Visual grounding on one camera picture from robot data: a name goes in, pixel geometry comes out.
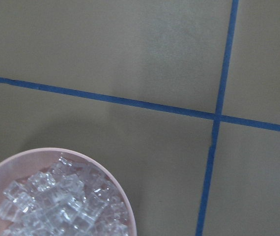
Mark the pink bowl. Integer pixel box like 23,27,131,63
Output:
0,147,137,236

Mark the clear ice cubes pile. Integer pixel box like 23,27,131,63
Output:
0,157,130,236

